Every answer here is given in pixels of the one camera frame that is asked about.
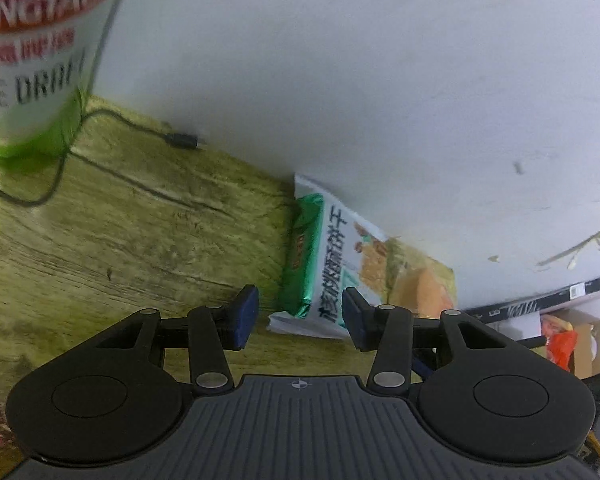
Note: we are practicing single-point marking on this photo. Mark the brown cardboard carton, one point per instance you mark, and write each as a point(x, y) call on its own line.
point(592, 345)

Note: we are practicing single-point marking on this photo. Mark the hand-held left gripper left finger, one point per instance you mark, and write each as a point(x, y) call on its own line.
point(242, 317)

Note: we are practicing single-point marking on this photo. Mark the green wood-grain desktop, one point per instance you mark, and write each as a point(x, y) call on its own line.
point(130, 240)

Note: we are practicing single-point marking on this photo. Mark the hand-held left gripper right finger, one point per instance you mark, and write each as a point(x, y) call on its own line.
point(357, 317)

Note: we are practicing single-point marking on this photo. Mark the long black printed box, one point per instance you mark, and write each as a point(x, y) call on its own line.
point(530, 302)

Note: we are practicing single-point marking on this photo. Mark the green and white beer can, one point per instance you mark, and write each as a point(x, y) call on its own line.
point(40, 85)

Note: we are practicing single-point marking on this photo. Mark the orange plastic bag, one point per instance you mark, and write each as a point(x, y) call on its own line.
point(560, 345)

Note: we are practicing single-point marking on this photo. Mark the walnut biscuit packet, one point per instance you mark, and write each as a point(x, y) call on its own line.
point(315, 260)

